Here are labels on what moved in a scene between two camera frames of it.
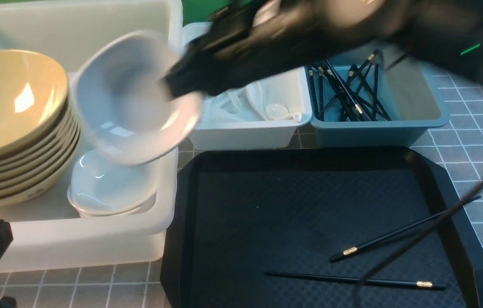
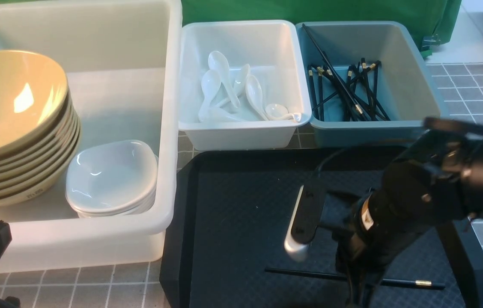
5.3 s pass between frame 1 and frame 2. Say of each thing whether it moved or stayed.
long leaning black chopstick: stayed
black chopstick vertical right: stayed
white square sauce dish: moved
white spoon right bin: stayed
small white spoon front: stayed
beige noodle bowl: stayed
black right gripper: moved
